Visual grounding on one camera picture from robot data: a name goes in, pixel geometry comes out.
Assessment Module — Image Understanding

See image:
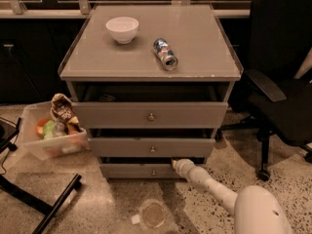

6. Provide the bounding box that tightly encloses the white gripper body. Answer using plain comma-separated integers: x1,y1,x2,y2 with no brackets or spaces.
175,159,198,179

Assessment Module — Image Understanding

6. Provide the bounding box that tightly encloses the small dark item in drawer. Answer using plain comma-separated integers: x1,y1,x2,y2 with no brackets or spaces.
98,95,116,102

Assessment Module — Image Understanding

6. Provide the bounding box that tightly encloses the grey drawer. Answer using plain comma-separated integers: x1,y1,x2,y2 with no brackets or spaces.
73,84,227,129
90,129,215,157
99,157,208,180

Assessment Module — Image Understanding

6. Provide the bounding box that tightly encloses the black metal stand base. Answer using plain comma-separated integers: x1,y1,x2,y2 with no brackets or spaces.
0,116,83,234

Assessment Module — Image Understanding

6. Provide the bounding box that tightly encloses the black cable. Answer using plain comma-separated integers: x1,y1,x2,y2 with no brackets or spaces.
0,115,20,176

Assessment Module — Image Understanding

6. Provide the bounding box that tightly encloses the brown chip bag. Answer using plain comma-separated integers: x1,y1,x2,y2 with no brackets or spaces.
50,94,79,125

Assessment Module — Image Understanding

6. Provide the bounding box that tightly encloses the green apple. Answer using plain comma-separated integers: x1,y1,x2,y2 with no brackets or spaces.
43,120,55,139

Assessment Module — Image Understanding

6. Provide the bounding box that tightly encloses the grey top drawer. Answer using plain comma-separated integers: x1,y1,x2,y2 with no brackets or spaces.
73,84,227,129

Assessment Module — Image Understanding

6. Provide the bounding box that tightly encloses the white ceramic bowl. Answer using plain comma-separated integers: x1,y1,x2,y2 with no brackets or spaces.
105,17,139,44

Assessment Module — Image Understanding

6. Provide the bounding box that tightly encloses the grey drawer cabinet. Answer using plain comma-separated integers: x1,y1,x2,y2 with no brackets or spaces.
60,5,242,166

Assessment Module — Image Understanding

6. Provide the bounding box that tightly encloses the blue silver soda can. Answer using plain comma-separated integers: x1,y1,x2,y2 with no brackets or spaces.
153,38,178,71

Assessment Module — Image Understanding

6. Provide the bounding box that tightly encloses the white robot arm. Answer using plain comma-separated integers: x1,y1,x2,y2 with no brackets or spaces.
173,54,312,234

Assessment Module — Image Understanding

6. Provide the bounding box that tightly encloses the grey bottom drawer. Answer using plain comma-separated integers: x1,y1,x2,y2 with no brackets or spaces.
99,157,208,180

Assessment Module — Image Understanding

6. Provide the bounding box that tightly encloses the orange fruit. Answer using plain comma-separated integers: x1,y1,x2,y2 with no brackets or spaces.
35,118,49,138

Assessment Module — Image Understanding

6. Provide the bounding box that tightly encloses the clear plastic bin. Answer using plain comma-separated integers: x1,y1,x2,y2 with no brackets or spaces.
18,101,89,160

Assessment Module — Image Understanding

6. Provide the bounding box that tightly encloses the grey middle drawer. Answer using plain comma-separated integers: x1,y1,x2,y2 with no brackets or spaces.
90,129,215,157

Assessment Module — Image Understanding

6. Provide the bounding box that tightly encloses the black office chair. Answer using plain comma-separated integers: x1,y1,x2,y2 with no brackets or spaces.
229,0,312,181

